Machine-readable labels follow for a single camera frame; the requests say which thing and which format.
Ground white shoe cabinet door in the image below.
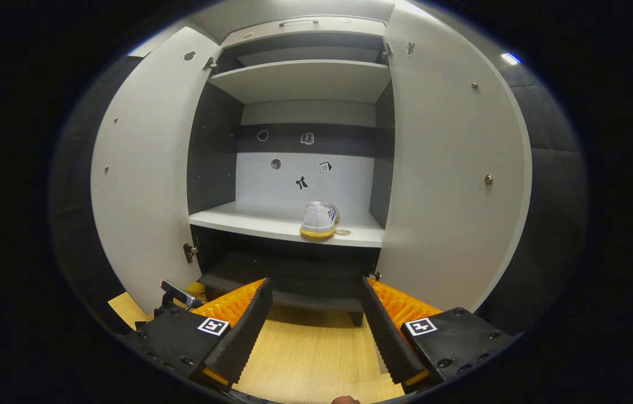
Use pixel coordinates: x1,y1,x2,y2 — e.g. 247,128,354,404
90,26,222,315
374,6,533,374

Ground black backdrop cloth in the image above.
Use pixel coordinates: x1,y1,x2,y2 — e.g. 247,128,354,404
474,59,589,337
47,53,143,332

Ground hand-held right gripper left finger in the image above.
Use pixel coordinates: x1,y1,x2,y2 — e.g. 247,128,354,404
126,278,273,393

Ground grey cabinet drawer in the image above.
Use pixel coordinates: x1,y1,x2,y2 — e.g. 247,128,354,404
220,17,387,49

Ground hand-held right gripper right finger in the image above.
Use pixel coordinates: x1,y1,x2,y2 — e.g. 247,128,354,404
359,276,513,393

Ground white grey shoe cabinet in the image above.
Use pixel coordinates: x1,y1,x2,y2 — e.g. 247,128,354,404
186,16,397,327

